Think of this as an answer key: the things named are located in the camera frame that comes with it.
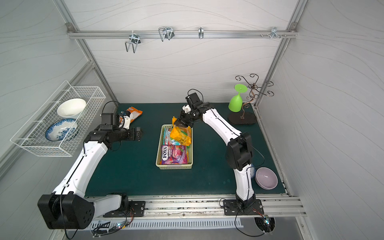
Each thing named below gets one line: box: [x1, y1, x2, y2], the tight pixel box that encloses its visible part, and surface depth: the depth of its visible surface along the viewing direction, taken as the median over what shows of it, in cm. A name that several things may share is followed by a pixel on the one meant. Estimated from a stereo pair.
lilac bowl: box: [255, 167, 278, 190], surface depth 82 cm
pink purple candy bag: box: [161, 144, 188, 165], surface depth 86 cm
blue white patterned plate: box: [45, 118, 79, 142], surface depth 65 cm
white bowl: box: [57, 98, 87, 119], surface depth 72 cm
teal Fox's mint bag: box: [162, 127, 181, 146], surface depth 95 cm
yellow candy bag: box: [170, 116, 191, 146], surface depth 87 cm
